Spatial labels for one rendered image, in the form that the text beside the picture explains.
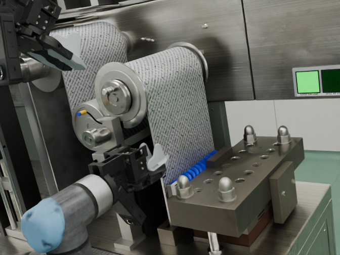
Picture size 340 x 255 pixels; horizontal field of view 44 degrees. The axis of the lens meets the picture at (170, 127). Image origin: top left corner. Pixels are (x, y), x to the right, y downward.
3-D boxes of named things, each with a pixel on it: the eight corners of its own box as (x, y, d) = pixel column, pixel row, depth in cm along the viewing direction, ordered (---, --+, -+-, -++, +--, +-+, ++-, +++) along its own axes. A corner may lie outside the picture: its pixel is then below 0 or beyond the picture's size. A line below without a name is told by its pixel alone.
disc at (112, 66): (103, 128, 96) (87, 66, 93) (104, 128, 97) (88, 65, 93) (153, 127, 88) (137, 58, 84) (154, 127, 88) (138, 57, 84)
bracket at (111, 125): (113, 248, 98) (82, 125, 90) (130, 234, 103) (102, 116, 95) (129, 252, 95) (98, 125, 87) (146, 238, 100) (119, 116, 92)
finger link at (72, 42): (101, 44, 78) (60, 17, 72) (92, 72, 77) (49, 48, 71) (92, 46, 80) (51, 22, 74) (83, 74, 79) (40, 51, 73)
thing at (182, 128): (163, 192, 94) (146, 113, 89) (213, 153, 112) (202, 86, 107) (164, 192, 93) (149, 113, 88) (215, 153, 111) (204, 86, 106)
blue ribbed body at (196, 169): (168, 196, 94) (165, 181, 93) (214, 159, 111) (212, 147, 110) (181, 197, 92) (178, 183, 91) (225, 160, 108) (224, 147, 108)
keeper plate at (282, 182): (274, 222, 94) (268, 178, 91) (289, 202, 101) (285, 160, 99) (285, 224, 92) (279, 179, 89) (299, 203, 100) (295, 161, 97)
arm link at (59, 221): (25, 254, 69) (10, 208, 67) (74, 221, 78) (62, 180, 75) (55, 264, 65) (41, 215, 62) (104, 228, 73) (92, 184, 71)
